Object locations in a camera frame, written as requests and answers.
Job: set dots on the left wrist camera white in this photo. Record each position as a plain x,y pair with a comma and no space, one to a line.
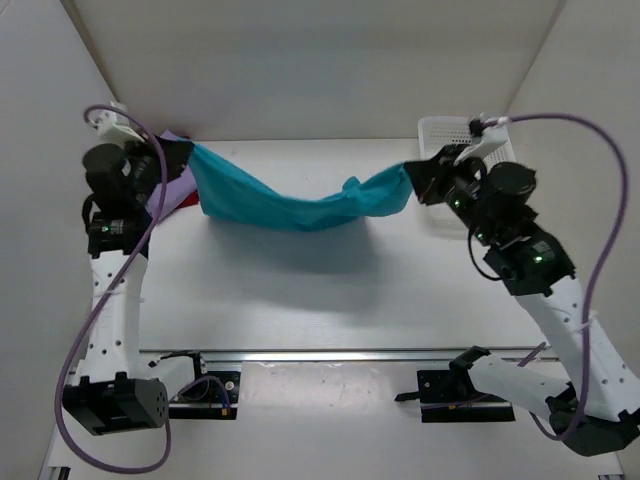
114,128

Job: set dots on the red t shirt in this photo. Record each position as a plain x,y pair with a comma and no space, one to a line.
191,200

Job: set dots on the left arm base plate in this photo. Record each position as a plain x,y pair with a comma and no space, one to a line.
211,400

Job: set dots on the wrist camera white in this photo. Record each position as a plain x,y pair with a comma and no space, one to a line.
114,128
488,134

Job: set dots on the white plastic basket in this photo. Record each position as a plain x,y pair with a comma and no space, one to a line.
453,134

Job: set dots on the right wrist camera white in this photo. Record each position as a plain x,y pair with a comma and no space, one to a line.
488,134

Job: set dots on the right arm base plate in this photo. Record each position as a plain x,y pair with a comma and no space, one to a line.
442,399

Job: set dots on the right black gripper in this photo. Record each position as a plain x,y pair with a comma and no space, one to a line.
428,176

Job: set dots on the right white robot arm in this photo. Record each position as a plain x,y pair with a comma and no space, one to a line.
596,409

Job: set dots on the teal cloth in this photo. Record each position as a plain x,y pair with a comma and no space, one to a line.
230,193

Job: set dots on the lilac t shirt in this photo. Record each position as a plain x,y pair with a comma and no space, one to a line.
176,190

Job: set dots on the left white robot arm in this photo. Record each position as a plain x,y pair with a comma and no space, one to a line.
115,388

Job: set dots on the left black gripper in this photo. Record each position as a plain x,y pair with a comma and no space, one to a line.
178,156

